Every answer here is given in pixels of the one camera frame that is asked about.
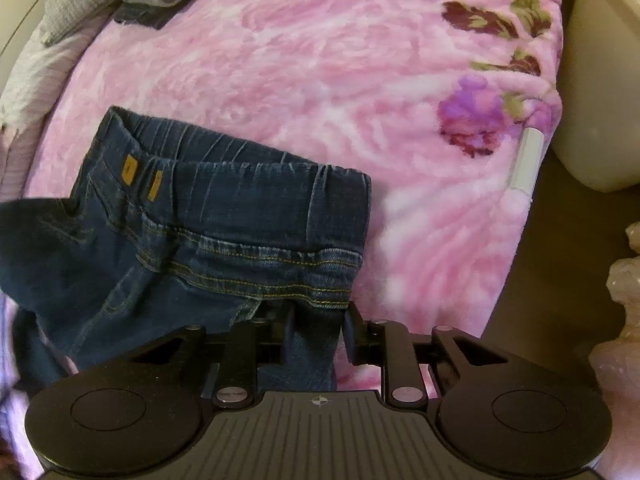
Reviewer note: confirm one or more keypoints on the lavender cloth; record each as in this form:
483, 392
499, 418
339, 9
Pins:
12, 385

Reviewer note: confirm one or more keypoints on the white blanket tag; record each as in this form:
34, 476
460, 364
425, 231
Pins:
526, 160

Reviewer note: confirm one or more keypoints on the pink striped pillow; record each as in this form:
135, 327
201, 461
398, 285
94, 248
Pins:
22, 160

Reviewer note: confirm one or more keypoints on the pink floral fleece blanket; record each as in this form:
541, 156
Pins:
325, 85

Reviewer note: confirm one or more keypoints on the pale pink crumpled cloth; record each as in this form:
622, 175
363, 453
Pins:
622, 310

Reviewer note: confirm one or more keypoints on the blue denim pants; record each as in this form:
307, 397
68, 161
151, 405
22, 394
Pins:
200, 240

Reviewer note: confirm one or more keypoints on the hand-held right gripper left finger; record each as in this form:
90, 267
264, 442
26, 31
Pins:
284, 332

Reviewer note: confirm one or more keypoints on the dark denim folded garment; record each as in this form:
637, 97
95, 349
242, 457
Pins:
145, 14

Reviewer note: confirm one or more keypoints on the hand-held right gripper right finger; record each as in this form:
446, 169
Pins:
356, 332

